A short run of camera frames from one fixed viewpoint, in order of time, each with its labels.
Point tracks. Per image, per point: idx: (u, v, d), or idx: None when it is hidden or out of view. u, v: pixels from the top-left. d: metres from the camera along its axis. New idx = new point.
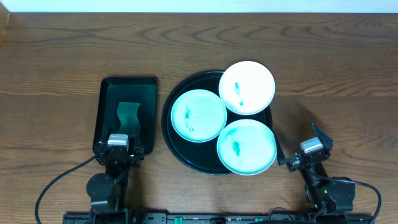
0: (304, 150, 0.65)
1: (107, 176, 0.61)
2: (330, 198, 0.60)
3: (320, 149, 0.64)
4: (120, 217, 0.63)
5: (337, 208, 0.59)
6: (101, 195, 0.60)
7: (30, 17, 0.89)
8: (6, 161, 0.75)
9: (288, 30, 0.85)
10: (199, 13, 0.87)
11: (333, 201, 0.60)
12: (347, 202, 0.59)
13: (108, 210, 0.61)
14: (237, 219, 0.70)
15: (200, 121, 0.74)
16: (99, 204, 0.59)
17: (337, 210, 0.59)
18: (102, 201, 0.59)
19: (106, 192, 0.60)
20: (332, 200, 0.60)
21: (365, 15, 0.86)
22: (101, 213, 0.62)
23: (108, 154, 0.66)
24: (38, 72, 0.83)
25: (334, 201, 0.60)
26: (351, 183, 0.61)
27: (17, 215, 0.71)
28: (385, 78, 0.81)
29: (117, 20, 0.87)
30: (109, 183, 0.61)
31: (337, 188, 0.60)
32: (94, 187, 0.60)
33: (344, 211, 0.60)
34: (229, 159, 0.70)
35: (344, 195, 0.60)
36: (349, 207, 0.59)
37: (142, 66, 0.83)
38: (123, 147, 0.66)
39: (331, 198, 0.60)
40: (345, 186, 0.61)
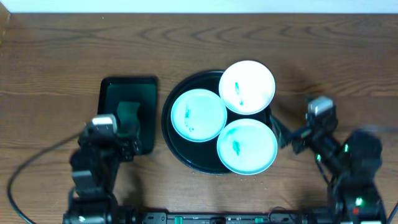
0: (314, 112, 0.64)
1: (93, 148, 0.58)
2: (352, 154, 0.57)
3: (329, 107, 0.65)
4: (102, 201, 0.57)
5: (362, 165, 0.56)
6: (84, 165, 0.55)
7: (30, 17, 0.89)
8: (6, 160, 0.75)
9: (287, 30, 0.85)
10: (199, 13, 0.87)
11: (356, 156, 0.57)
12: (372, 155, 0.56)
13: (91, 189, 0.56)
14: (237, 218, 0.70)
15: (200, 121, 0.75)
16: (81, 177, 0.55)
17: (362, 167, 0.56)
18: (84, 175, 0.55)
19: (89, 163, 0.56)
20: (355, 155, 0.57)
21: (365, 15, 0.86)
22: (83, 194, 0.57)
23: (92, 134, 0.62)
24: (38, 72, 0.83)
25: (358, 157, 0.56)
26: (374, 137, 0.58)
27: (16, 214, 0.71)
28: (385, 78, 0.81)
29: (117, 20, 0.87)
30: (94, 155, 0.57)
31: (359, 141, 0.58)
32: (78, 157, 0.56)
33: (369, 170, 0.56)
34: (229, 159, 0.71)
35: (368, 149, 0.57)
36: (374, 160, 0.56)
37: (142, 66, 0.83)
38: (109, 126, 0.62)
39: (354, 153, 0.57)
40: (367, 139, 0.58)
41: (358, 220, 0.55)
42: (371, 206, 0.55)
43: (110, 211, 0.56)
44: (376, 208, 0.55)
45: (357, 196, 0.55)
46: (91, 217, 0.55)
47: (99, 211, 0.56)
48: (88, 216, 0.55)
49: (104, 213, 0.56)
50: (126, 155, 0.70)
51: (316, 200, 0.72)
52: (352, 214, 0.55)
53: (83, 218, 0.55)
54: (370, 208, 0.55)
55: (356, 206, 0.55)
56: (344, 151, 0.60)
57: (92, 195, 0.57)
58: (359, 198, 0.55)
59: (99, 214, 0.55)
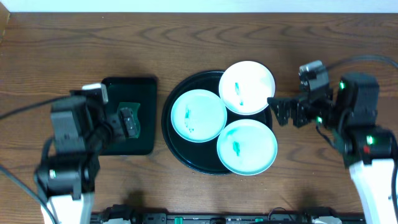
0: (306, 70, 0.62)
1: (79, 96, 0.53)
2: (350, 86, 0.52)
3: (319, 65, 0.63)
4: (82, 153, 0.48)
5: (359, 95, 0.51)
6: (65, 105, 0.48)
7: (29, 17, 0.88)
8: (7, 161, 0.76)
9: (288, 30, 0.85)
10: (199, 13, 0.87)
11: (352, 84, 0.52)
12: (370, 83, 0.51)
13: (70, 137, 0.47)
14: (237, 219, 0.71)
15: (200, 121, 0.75)
16: (62, 119, 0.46)
17: (360, 97, 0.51)
18: (68, 117, 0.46)
19: (72, 104, 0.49)
20: (352, 86, 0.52)
21: (366, 14, 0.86)
22: (60, 145, 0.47)
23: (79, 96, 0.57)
24: (39, 73, 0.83)
25: (352, 85, 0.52)
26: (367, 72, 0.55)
27: (17, 214, 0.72)
28: (385, 78, 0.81)
29: (116, 20, 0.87)
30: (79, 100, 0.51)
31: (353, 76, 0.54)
32: (60, 100, 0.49)
33: (370, 98, 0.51)
34: (229, 159, 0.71)
35: (364, 79, 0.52)
36: (372, 86, 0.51)
37: (142, 66, 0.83)
38: (97, 92, 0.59)
39: (351, 85, 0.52)
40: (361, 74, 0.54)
41: (369, 160, 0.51)
42: (384, 145, 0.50)
43: (87, 167, 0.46)
44: (389, 146, 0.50)
45: (366, 135, 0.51)
46: (63, 172, 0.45)
47: (74, 165, 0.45)
48: (60, 170, 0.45)
49: (80, 168, 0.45)
50: (117, 132, 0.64)
51: (316, 201, 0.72)
52: (364, 153, 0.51)
53: (53, 172, 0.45)
54: (382, 147, 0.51)
55: (367, 144, 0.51)
56: (341, 93, 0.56)
57: (71, 147, 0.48)
58: (369, 135, 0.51)
59: (73, 168, 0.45)
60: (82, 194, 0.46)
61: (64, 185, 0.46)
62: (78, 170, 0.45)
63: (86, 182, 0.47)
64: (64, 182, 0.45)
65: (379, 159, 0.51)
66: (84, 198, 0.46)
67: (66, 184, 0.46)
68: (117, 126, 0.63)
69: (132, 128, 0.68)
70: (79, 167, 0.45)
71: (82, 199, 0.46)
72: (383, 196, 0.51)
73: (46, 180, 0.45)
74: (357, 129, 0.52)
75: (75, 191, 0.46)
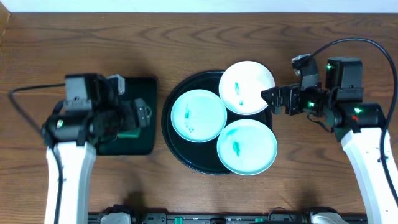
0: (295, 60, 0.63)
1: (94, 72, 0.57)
2: (336, 65, 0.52)
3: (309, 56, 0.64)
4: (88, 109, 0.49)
5: (346, 70, 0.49)
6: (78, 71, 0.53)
7: (29, 16, 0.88)
8: (6, 161, 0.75)
9: (288, 30, 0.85)
10: (199, 13, 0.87)
11: (339, 62, 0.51)
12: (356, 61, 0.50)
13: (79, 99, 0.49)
14: (237, 219, 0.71)
15: (200, 121, 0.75)
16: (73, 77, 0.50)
17: (347, 73, 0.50)
18: (81, 79, 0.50)
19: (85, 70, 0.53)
20: (337, 64, 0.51)
21: (366, 14, 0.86)
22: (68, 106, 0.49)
23: None
24: (39, 73, 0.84)
25: (339, 63, 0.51)
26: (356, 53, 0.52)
27: (18, 214, 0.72)
28: (385, 79, 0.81)
29: (116, 20, 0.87)
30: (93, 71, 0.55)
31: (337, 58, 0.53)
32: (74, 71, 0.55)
33: (357, 74, 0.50)
34: (229, 160, 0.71)
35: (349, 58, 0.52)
36: (358, 63, 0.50)
37: (142, 66, 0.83)
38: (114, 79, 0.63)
39: (336, 63, 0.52)
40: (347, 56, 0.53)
41: (358, 128, 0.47)
42: (372, 114, 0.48)
43: (93, 122, 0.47)
44: (379, 116, 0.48)
45: (355, 106, 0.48)
46: (69, 123, 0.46)
47: (81, 118, 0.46)
48: (67, 122, 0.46)
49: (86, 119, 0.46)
50: (129, 121, 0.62)
51: (315, 200, 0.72)
52: (354, 122, 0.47)
53: (61, 122, 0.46)
54: (370, 117, 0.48)
55: (356, 114, 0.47)
56: (329, 74, 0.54)
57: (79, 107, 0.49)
58: (357, 106, 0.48)
59: (79, 121, 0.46)
60: (85, 142, 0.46)
61: (69, 135, 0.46)
62: (84, 121, 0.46)
63: (90, 137, 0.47)
64: (69, 131, 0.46)
65: (368, 128, 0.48)
66: (87, 145, 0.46)
67: (71, 135, 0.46)
68: (128, 111, 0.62)
69: (143, 118, 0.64)
70: (84, 121, 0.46)
71: (84, 146, 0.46)
72: (372, 163, 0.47)
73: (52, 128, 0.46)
74: (346, 102, 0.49)
75: (81, 138, 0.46)
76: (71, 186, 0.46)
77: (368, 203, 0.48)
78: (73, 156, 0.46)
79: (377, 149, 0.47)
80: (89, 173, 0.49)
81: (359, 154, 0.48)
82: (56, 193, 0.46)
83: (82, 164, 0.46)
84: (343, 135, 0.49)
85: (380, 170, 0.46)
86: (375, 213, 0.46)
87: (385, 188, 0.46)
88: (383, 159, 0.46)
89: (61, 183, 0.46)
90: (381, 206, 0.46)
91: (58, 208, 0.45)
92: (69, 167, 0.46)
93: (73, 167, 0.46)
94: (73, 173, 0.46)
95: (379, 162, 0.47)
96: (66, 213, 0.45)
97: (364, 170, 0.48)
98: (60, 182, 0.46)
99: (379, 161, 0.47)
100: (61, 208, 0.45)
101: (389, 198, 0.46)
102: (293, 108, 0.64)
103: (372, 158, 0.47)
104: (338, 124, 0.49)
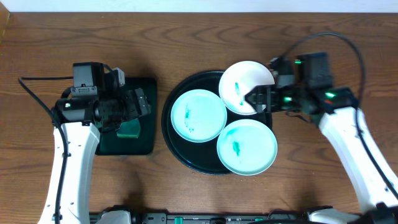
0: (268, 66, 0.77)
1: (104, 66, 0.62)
2: (305, 59, 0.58)
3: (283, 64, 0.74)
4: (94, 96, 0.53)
5: (311, 65, 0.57)
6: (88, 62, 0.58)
7: (30, 17, 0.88)
8: (7, 161, 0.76)
9: (288, 30, 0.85)
10: (199, 14, 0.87)
11: (307, 56, 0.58)
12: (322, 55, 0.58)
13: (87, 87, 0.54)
14: (237, 219, 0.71)
15: (200, 121, 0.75)
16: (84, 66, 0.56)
17: (315, 65, 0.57)
18: (88, 70, 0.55)
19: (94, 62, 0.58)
20: (306, 58, 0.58)
21: (366, 14, 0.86)
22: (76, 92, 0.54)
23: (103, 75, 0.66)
24: (39, 72, 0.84)
25: (306, 57, 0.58)
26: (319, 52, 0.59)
27: (17, 214, 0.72)
28: (386, 78, 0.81)
29: (116, 20, 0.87)
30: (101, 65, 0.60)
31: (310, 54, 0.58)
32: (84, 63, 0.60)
33: (324, 65, 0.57)
34: (229, 159, 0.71)
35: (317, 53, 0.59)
36: (323, 55, 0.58)
37: (142, 66, 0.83)
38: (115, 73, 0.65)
39: (303, 59, 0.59)
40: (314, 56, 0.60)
41: (333, 110, 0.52)
42: (343, 95, 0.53)
43: (98, 106, 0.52)
44: (348, 98, 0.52)
45: (327, 91, 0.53)
46: (76, 105, 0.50)
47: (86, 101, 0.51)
48: (74, 104, 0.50)
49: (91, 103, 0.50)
50: (131, 109, 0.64)
51: (316, 201, 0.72)
52: (326, 105, 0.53)
53: (69, 104, 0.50)
54: (343, 100, 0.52)
55: (329, 98, 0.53)
56: (299, 68, 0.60)
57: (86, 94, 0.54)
58: (328, 92, 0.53)
59: (85, 103, 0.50)
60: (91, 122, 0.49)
61: (75, 117, 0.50)
62: (90, 103, 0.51)
63: (94, 119, 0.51)
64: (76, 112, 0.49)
65: (342, 109, 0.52)
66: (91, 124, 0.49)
67: (76, 116, 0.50)
68: (130, 99, 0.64)
69: (145, 106, 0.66)
70: (90, 104, 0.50)
71: (89, 125, 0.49)
72: (351, 139, 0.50)
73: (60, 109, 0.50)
74: (321, 89, 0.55)
75: (86, 119, 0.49)
76: (74, 160, 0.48)
77: (356, 181, 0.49)
78: (78, 132, 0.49)
79: (354, 126, 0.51)
80: (91, 150, 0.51)
81: (337, 134, 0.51)
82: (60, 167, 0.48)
83: (87, 140, 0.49)
84: (321, 122, 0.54)
85: (359, 145, 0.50)
86: (362, 187, 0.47)
87: (366, 160, 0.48)
88: (360, 134, 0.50)
89: (66, 158, 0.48)
90: (365, 178, 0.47)
91: (61, 181, 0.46)
92: (74, 143, 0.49)
93: (78, 144, 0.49)
94: (77, 149, 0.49)
95: (357, 138, 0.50)
96: (69, 186, 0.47)
97: (344, 148, 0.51)
98: (64, 155, 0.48)
99: (357, 136, 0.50)
100: (64, 182, 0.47)
101: (372, 170, 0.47)
102: (272, 106, 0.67)
103: (351, 135, 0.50)
104: (313, 111, 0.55)
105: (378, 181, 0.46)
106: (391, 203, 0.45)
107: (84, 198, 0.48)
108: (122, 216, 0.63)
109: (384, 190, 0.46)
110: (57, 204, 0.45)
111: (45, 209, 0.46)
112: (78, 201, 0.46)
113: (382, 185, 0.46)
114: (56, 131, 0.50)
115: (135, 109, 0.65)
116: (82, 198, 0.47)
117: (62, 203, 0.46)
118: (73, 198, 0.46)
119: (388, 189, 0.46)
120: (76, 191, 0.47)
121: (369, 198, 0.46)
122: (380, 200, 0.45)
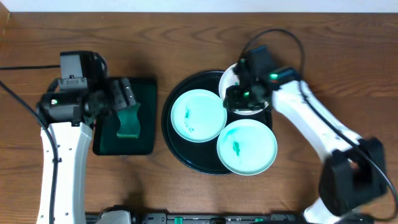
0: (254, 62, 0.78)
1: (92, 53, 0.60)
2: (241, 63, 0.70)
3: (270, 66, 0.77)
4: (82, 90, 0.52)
5: (254, 57, 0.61)
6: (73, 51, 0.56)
7: (29, 17, 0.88)
8: (6, 161, 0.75)
9: (288, 30, 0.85)
10: (199, 14, 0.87)
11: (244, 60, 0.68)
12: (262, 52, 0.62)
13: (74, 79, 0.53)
14: (237, 219, 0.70)
15: (200, 121, 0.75)
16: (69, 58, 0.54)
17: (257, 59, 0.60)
18: (76, 60, 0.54)
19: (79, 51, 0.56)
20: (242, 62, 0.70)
21: (366, 14, 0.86)
22: (64, 85, 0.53)
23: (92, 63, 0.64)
24: (38, 72, 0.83)
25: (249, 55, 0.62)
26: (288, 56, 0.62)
27: (16, 215, 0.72)
28: (385, 78, 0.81)
29: (116, 20, 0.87)
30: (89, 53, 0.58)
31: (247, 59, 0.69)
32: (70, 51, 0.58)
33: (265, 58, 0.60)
34: (229, 159, 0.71)
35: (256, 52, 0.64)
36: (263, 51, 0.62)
37: (141, 66, 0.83)
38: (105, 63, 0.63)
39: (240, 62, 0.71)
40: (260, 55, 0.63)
41: (280, 87, 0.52)
42: (286, 73, 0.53)
43: (87, 101, 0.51)
44: (292, 74, 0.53)
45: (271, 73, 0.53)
46: (64, 101, 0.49)
47: (76, 97, 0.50)
48: (61, 100, 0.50)
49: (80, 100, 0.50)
50: (118, 99, 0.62)
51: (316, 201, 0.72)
52: (273, 84, 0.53)
53: (55, 101, 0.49)
54: (286, 77, 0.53)
55: (274, 78, 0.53)
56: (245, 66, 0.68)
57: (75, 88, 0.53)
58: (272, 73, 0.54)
59: (74, 99, 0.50)
60: (80, 121, 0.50)
61: (63, 114, 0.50)
62: (79, 100, 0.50)
63: (84, 115, 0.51)
64: (64, 109, 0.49)
65: (287, 84, 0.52)
66: (81, 124, 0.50)
67: (64, 113, 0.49)
68: (116, 91, 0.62)
69: (132, 98, 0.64)
70: (79, 101, 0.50)
71: (79, 126, 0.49)
72: (299, 106, 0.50)
73: (47, 106, 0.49)
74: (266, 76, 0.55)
75: (74, 118, 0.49)
76: (66, 166, 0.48)
77: (312, 140, 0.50)
78: (69, 135, 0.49)
79: (299, 94, 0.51)
80: (83, 153, 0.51)
81: (286, 105, 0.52)
82: (50, 175, 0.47)
83: (78, 143, 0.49)
84: (273, 100, 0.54)
85: (307, 109, 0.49)
86: (318, 144, 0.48)
87: (317, 121, 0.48)
88: (306, 99, 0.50)
89: (56, 164, 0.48)
90: (318, 133, 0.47)
91: (53, 190, 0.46)
92: (64, 147, 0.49)
93: (68, 147, 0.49)
94: (67, 153, 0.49)
95: (304, 103, 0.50)
96: (63, 193, 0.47)
97: (296, 116, 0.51)
98: (55, 162, 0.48)
99: (304, 102, 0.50)
100: (57, 189, 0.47)
101: (321, 124, 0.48)
102: (236, 103, 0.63)
103: (298, 102, 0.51)
104: (264, 94, 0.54)
105: (329, 134, 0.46)
106: (345, 147, 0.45)
107: (79, 205, 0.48)
108: (122, 216, 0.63)
109: (335, 139, 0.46)
110: (52, 213, 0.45)
111: (39, 219, 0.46)
112: (73, 210, 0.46)
113: (333, 135, 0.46)
114: (44, 134, 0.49)
115: (123, 100, 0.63)
116: (77, 205, 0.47)
117: (56, 213, 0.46)
118: (68, 206, 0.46)
119: (339, 137, 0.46)
120: (71, 199, 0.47)
121: (325, 150, 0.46)
122: (334, 147, 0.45)
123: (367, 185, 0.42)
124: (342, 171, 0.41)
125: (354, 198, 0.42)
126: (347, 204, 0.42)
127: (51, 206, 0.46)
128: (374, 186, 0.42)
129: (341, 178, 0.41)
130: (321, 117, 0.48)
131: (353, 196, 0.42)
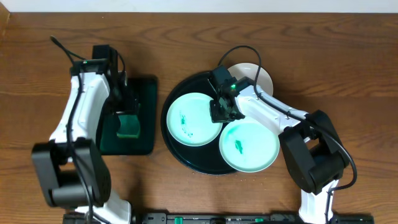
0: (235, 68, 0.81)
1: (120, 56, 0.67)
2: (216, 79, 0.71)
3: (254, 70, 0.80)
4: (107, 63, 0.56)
5: (214, 73, 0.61)
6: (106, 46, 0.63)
7: (30, 17, 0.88)
8: (7, 162, 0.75)
9: (288, 30, 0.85)
10: (199, 14, 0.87)
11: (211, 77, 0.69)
12: (224, 70, 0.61)
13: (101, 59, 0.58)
14: (237, 219, 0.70)
15: (198, 124, 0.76)
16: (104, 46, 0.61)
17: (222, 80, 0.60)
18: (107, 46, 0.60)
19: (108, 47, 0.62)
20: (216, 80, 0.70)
21: (365, 14, 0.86)
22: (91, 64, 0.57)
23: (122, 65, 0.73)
24: (38, 71, 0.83)
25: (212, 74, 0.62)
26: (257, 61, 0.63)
27: (17, 215, 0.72)
28: (385, 78, 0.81)
29: (117, 20, 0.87)
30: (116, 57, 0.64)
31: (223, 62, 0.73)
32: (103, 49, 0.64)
33: (227, 79, 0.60)
34: (234, 158, 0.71)
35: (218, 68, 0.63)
36: (221, 68, 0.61)
37: (141, 66, 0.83)
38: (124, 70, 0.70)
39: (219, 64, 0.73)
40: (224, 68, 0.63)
41: (238, 93, 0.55)
42: (243, 81, 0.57)
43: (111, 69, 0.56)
44: (249, 81, 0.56)
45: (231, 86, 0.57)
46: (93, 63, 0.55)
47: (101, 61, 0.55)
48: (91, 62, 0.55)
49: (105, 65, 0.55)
50: None
51: None
52: (234, 94, 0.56)
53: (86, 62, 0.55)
54: (243, 84, 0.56)
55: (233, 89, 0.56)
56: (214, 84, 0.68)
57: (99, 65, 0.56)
58: (232, 84, 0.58)
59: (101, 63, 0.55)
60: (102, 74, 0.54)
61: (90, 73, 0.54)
62: (104, 63, 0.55)
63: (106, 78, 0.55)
64: (92, 69, 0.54)
65: (244, 91, 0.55)
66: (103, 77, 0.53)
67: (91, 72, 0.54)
68: None
69: None
70: (104, 63, 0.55)
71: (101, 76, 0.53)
72: (255, 103, 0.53)
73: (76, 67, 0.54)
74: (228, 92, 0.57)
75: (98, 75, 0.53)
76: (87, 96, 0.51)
77: (271, 129, 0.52)
78: (92, 80, 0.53)
79: (254, 93, 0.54)
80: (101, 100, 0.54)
81: (245, 104, 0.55)
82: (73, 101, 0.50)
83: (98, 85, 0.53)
84: (237, 107, 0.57)
85: (262, 103, 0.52)
86: (274, 128, 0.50)
87: (271, 111, 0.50)
88: (259, 96, 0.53)
89: (79, 93, 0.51)
90: (272, 119, 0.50)
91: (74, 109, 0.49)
92: (89, 86, 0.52)
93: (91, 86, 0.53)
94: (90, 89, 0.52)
95: (259, 100, 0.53)
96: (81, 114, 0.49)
97: (255, 111, 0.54)
98: (79, 91, 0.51)
99: (259, 99, 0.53)
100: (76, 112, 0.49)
101: (273, 112, 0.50)
102: (214, 114, 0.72)
103: (252, 99, 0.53)
104: (229, 104, 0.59)
105: (280, 116, 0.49)
106: (296, 123, 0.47)
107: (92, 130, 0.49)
108: (126, 203, 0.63)
109: (286, 121, 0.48)
110: (70, 120, 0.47)
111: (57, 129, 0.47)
112: (86, 121, 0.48)
113: (283, 117, 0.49)
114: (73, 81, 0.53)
115: None
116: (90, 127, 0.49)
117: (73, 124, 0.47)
118: (83, 117, 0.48)
119: (289, 117, 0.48)
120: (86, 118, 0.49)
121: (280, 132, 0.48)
122: (285, 126, 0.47)
123: (328, 157, 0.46)
124: (297, 145, 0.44)
125: (317, 170, 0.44)
126: (313, 178, 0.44)
127: (70, 114, 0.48)
128: (333, 155, 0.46)
129: (296, 153, 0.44)
130: (272, 106, 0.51)
131: (315, 168, 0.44)
